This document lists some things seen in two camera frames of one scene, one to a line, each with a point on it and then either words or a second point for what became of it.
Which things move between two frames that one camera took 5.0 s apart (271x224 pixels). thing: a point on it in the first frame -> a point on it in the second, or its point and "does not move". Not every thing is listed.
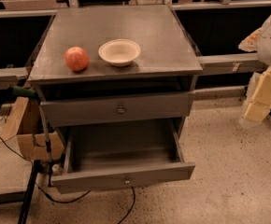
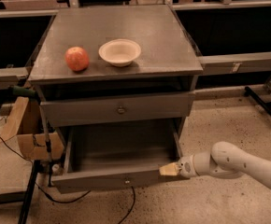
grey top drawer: x=113 y=109 does not move
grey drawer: x=115 y=155 does not move
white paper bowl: x=119 y=52 does not move
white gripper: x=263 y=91 -> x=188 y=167
